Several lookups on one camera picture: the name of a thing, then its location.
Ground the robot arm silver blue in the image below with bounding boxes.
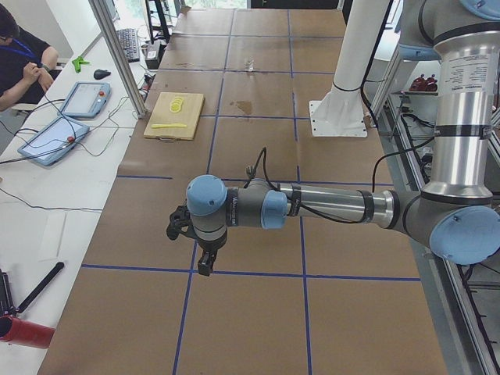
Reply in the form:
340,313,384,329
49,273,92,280
167,1,499,276

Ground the seated person black shirt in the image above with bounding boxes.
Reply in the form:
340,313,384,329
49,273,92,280
1,6,59,111

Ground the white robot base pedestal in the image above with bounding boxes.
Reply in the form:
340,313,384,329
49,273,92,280
309,0,392,138

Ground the near teach pendant tablet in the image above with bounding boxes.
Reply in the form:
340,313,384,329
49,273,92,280
18,116,90,166

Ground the yellow plastic knife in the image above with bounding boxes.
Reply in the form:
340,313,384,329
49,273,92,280
151,123,188,129

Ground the bamboo cutting board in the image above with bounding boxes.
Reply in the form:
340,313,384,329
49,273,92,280
144,92,204,141

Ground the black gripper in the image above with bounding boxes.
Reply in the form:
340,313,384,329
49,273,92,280
198,240,219,277

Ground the green plastic clamp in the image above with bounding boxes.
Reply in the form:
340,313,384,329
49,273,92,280
72,55,90,73

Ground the red cylinder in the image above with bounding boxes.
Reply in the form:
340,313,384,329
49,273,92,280
1,315,55,349

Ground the white flat strip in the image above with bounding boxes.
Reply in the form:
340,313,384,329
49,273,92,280
38,212,66,261

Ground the teach pendant tablet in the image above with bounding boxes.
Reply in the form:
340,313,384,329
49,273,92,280
18,116,90,166
60,82,111,120

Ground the black keyboard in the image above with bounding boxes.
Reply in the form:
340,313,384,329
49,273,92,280
116,28,140,63

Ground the far teach pendant tablet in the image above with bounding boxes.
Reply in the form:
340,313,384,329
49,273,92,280
60,82,111,120

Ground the black computer mouse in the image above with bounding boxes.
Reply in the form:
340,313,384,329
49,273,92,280
93,69,111,80

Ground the aluminium frame post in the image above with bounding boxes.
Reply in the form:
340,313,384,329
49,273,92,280
88,0,147,119

